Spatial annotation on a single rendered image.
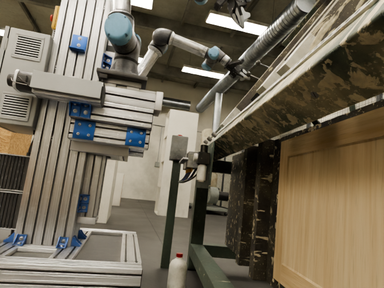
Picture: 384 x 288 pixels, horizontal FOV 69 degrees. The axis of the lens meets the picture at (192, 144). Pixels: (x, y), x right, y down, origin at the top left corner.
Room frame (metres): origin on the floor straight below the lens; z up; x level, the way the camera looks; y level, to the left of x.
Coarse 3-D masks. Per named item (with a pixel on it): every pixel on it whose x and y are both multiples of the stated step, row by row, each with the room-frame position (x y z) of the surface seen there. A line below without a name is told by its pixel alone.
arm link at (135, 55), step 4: (136, 36) 1.26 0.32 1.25; (140, 40) 1.29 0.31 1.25; (136, 44) 1.22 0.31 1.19; (140, 44) 1.29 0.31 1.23; (136, 48) 1.24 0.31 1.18; (140, 48) 1.31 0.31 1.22; (116, 52) 1.25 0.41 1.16; (132, 52) 1.24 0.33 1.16; (136, 52) 1.26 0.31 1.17; (116, 56) 1.25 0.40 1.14; (128, 56) 1.25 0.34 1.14; (132, 56) 1.26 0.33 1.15; (136, 56) 1.27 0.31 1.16; (136, 60) 1.28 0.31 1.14
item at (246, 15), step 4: (236, 8) 1.15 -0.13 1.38; (236, 12) 1.16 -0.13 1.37; (244, 12) 1.16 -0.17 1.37; (240, 16) 1.15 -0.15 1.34; (244, 16) 1.16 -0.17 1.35; (248, 16) 1.16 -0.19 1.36; (240, 20) 1.16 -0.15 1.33; (244, 20) 1.16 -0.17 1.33; (240, 24) 1.17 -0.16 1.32; (244, 24) 1.17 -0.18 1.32
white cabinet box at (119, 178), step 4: (116, 176) 6.32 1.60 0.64; (120, 176) 6.34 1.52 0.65; (116, 180) 6.33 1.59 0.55; (120, 180) 6.35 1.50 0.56; (116, 184) 6.33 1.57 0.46; (120, 184) 6.35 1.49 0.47; (116, 188) 6.33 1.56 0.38; (120, 188) 6.35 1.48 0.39; (116, 192) 6.34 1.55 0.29; (120, 192) 6.35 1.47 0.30; (116, 196) 6.34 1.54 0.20; (120, 196) 6.36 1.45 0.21; (116, 200) 6.34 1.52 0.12; (120, 200) 6.55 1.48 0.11; (112, 204) 6.33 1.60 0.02; (116, 204) 6.34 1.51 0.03
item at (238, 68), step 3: (228, 63) 1.98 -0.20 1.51; (225, 66) 1.99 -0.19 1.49; (228, 66) 2.00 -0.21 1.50; (234, 66) 1.96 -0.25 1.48; (237, 66) 1.97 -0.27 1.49; (240, 66) 1.98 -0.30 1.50; (228, 69) 2.02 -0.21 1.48; (231, 69) 2.00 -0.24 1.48; (234, 69) 1.96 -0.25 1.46; (237, 69) 1.97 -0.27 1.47; (240, 69) 1.98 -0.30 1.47; (231, 72) 2.00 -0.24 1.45; (234, 72) 1.99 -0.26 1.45; (234, 75) 2.01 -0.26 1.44
